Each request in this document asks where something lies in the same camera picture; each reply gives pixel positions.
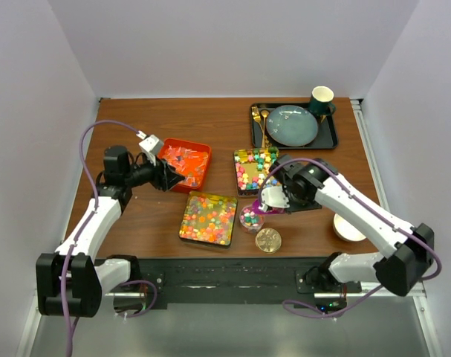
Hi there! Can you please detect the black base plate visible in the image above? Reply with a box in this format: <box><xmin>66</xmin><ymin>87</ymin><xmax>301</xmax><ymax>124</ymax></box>
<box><xmin>98</xmin><ymin>257</ymin><xmax>362</xmax><ymax>313</ymax></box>

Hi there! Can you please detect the purple cable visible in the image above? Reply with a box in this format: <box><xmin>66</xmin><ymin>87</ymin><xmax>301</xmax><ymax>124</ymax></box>
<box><xmin>59</xmin><ymin>119</ymin><xmax>158</xmax><ymax>357</ymax></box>
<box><xmin>257</xmin><ymin>158</ymin><xmax>443</xmax><ymax>319</ymax></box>

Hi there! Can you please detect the gold fork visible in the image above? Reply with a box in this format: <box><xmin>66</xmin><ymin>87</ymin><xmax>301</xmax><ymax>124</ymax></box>
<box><xmin>250</xmin><ymin>106</ymin><xmax>267</xmax><ymax>148</ymax></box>

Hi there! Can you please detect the purple plastic scoop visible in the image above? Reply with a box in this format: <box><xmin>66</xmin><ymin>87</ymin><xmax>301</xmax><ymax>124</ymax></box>
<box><xmin>250</xmin><ymin>199</ymin><xmax>286</xmax><ymax>216</ymax></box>

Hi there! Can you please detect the blue ceramic plate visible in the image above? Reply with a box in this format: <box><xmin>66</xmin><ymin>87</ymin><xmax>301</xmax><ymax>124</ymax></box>
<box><xmin>265</xmin><ymin>105</ymin><xmax>319</xmax><ymax>147</ymax></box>

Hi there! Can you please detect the gold jar lid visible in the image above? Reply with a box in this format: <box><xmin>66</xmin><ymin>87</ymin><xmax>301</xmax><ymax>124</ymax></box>
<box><xmin>255</xmin><ymin>228</ymin><xmax>282</xmax><ymax>254</ymax></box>

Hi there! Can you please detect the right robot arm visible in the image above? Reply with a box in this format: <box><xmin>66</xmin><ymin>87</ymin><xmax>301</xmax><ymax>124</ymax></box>
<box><xmin>259</xmin><ymin>155</ymin><xmax>442</xmax><ymax>296</ymax></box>

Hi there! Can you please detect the white paper bowl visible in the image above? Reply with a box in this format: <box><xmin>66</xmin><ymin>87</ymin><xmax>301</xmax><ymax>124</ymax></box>
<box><xmin>333</xmin><ymin>213</ymin><xmax>366</xmax><ymax>242</ymax></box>

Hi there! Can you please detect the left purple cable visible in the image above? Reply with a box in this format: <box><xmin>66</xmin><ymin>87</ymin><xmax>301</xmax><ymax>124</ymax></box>
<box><xmin>59</xmin><ymin>119</ymin><xmax>158</xmax><ymax>357</ymax></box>

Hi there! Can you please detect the gold spoon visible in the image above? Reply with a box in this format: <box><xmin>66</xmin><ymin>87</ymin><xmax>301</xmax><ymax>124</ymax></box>
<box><xmin>260</xmin><ymin>109</ymin><xmax>271</xmax><ymax>148</ymax></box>

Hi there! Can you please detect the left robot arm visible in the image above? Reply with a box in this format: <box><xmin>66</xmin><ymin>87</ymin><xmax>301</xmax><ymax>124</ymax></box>
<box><xmin>36</xmin><ymin>146</ymin><xmax>185</xmax><ymax>318</ymax></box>

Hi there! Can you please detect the orange candy box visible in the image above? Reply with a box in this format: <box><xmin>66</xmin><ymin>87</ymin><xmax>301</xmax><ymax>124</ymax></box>
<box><xmin>159</xmin><ymin>138</ymin><xmax>212</xmax><ymax>193</ymax></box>

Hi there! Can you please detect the clear plastic jar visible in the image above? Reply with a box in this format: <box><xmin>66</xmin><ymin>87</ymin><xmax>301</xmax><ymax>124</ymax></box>
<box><xmin>239</xmin><ymin>206</ymin><xmax>265</xmax><ymax>234</ymax></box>

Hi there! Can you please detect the dark green cup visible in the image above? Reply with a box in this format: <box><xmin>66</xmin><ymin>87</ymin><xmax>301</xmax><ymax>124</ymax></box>
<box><xmin>308</xmin><ymin>86</ymin><xmax>336</xmax><ymax>116</ymax></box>

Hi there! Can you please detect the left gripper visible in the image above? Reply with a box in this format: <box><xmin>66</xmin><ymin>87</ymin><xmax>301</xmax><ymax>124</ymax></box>
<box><xmin>123</xmin><ymin>152</ymin><xmax>184</xmax><ymax>192</ymax></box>

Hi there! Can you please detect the aluminium frame rail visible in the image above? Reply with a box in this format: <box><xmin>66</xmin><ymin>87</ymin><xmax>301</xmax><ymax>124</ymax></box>
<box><xmin>33</xmin><ymin>262</ymin><xmax>427</xmax><ymax>297</ymax></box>

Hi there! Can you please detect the candy tin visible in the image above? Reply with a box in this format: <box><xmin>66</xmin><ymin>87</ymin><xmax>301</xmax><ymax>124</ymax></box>
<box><xmin>178</xmin><ymin>191</ymin><xmax>238</xmax><ymax>248</ymax></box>
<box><xmin>233</xmin><ymin>147</ymin><xmax>279</xmax><ymax>197</ymax></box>

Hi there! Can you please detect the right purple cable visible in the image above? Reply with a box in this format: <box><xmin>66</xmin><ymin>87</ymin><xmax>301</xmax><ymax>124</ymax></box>
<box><xmin>257</xmin><ymin>158</ymin><xmax>443</xmax><ymax>319</ymax></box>

